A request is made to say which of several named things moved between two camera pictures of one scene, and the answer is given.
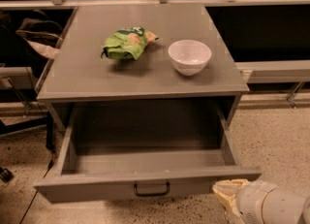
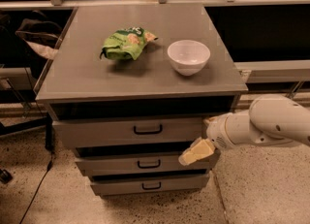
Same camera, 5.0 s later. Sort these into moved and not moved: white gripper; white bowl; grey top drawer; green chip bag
Moved: white gripper; grey top drawer
Not moved: green chip bag; white bowl
